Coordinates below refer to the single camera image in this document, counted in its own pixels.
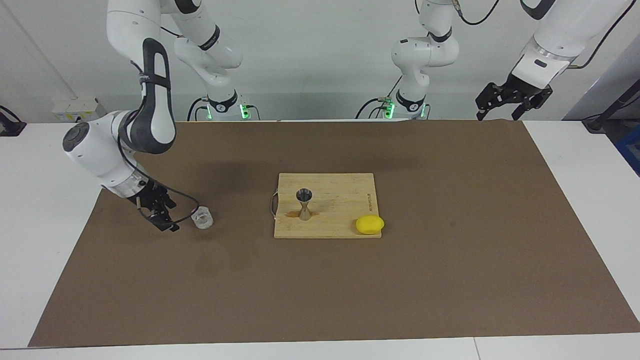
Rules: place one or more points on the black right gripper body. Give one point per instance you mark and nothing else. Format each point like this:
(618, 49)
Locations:
(152, 199)

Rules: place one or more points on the white wall socket box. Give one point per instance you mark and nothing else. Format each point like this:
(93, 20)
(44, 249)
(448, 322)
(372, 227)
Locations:
(70, 107)

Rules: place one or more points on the yellow lemon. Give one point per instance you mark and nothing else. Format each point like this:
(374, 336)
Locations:
(370, 225)

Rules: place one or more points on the black stand leg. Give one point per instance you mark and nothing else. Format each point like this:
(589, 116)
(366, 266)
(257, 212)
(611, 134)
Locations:
(597, 122)

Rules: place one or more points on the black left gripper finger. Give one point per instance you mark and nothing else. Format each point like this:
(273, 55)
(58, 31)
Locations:
(531, 105)
(484, 102)

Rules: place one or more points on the black clamp mount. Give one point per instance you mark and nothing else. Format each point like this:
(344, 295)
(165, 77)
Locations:
(10, 127)

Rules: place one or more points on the blue crate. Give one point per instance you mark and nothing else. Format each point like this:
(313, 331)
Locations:
(631, 150)

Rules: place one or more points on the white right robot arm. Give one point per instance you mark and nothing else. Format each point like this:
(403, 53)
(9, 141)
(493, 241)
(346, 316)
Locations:
(90, 145)

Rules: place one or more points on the steel jigger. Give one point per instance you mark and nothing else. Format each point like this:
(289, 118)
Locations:
(304, 214)

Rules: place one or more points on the bamboo cutting board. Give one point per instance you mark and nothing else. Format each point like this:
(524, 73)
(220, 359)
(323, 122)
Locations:
(340, 200)

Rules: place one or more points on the brown table mat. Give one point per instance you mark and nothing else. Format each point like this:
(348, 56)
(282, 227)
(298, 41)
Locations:
(320, 290)

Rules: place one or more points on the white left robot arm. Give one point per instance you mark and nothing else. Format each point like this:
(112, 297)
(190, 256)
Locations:
(560, 35)

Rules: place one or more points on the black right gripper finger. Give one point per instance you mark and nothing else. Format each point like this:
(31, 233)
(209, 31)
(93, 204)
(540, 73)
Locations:
(170, 202)
(166, 223)

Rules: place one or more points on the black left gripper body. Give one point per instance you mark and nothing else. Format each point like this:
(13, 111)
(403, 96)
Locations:
(520, 89)

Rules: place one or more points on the clear glass cup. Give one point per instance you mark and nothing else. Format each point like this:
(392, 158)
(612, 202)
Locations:
(203, 219)

